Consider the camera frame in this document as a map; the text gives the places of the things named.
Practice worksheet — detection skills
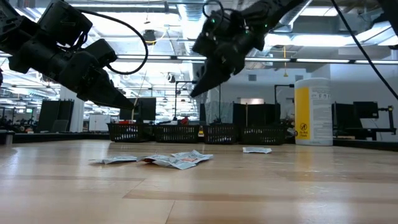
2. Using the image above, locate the silver ventilation duct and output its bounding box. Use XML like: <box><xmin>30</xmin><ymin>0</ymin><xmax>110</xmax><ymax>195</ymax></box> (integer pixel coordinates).
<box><xmin>279</xmin><ymin>0</ymin><xmax>313</xmax><ymax>27</ymax></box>
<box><xmin>177</xmin><ymin>0</ymin><xmax>215</xmax><ymax>103</ymax></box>

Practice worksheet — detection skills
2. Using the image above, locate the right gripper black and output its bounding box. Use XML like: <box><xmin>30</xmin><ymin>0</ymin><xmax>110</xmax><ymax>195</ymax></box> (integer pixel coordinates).
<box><xmin>190</xmin><ymin>9</ymin><xmax>265</xmax><ymax>98</ymax></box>

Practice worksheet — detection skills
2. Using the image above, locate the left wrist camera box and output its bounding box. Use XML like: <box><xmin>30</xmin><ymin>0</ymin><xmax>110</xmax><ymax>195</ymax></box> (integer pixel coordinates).
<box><xmin>85</xmin><ymin>39</ymin><xmax>118</xmax><ymax>68</ymax></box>

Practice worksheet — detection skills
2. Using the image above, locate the white packet with red print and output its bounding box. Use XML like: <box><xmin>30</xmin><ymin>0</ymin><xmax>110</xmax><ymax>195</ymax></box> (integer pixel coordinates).
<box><xmin>170</xmin><ymin>149</ymin><xmax>215</xmax><ymax>164</ymax></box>

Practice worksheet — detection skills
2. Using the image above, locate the black tubular rack frame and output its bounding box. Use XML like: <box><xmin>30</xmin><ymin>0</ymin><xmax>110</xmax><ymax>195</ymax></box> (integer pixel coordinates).
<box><xmin>174</xmin><ymin>80</ymin><xmax>222</xmax><ymax>124</ymax></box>

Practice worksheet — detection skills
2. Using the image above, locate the black partition panel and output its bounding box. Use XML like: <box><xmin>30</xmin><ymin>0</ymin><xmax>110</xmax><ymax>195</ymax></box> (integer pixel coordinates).
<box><xmin>37</xmin><ymin>98</ymin><xmax>75</xmax><ymax>133</ymax></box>
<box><xmin>233</xmin><ymin>102</ymin><xmax>280</xmax><ymax>127</ymax></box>

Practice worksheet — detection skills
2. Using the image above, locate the black desk monitor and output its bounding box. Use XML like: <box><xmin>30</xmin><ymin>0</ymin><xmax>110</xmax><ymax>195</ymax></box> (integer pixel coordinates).
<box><xmin>353</xmin><ymin>101</ymin><xmax>380</xmax><ymax>121</ymax></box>
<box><xmin>331</xmin><ymin>102</ymin><xmax>358</xmax><ymax>131</ymax></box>
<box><xmin>119</xmin><ymin>97</ymin><xmax>157</xmax><ymax>122</ymax></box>

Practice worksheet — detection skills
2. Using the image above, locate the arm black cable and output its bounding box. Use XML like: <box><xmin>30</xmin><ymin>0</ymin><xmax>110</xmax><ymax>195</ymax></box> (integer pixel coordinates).
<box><xmin>331</xmin><ymin>0</ymin><xmax>398</xmax><ymax>100</ymax></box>
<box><xmin>77</xmin><ymin>9</ymin><xmax>149</xmax><ymax>75</ymax></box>

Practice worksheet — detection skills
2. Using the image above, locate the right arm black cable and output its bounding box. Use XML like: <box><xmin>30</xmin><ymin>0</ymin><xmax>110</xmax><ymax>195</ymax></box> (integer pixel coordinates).
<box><xmin>331</xmin><ymin>0</ymin><xmax>398</xmax><ymax>100</ymax></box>

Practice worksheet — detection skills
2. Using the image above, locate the yellow and white wipes canister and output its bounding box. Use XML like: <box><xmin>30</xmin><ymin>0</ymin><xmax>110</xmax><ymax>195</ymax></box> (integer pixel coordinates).
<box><xmin>294</xmin><ymin>77</ymin><xmax>333</xmax><ymax>146</ymax></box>

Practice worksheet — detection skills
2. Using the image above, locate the square white printed packet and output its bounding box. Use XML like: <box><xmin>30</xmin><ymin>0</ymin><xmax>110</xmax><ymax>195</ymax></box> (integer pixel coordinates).
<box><xmin>101</xmin><ymin>155</ymin><xmax>137</xmax><ymax>165</ymax></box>
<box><xmin>136</xmin><ymin>154</ymin><xmax>197</xmax><ymax>170</ymax></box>
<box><xmin>242</xmin><ymin>146</ymin><xmax>273</xmax><ymax>154</ymax></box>

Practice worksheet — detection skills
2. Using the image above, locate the white cabinet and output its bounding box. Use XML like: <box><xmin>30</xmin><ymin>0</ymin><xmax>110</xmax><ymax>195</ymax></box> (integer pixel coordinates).
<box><xmin>88</xmin><ymin>113</ymin><xmax>112</xmax><ymax>132</ymax></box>

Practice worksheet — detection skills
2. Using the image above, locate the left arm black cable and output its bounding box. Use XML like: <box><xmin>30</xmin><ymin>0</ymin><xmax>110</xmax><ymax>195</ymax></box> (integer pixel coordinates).
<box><xmin>77</xmin><ymin>9</ymin><xmax>149</xmax><ymax>75</ymax></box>

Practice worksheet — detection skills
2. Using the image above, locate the yellow hanging ceiling cord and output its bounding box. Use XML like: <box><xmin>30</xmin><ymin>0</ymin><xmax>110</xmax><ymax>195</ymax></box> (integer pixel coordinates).
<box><xmin>282</xmin><ymin>45</ymin><xmax>289</xmax><ymax>78</ymax></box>

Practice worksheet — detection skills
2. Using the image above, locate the black hanging ceiling lamp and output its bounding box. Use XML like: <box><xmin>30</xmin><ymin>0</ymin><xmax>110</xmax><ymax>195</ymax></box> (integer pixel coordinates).
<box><xmin>142</xmin><ymin>29</ymin><xmax>158</xmax><ymax>44</ymax></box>

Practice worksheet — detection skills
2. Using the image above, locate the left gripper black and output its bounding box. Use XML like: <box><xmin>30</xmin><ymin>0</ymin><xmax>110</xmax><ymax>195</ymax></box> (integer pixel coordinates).
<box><xmin>58</xmin><ymin>51</ymin><xmax>136</xmax><ymax>110</ymax></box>

